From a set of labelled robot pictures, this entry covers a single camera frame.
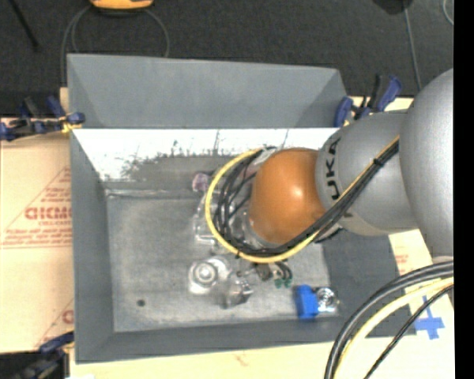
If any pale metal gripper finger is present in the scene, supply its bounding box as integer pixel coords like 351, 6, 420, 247
228, 267, 249, 286
220, 279, 256, 310

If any blue and silver small tool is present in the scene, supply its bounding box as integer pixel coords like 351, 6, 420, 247
293, 283, 340, 321

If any grey metal bin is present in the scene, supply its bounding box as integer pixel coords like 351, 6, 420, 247
66, 53, 416, 362

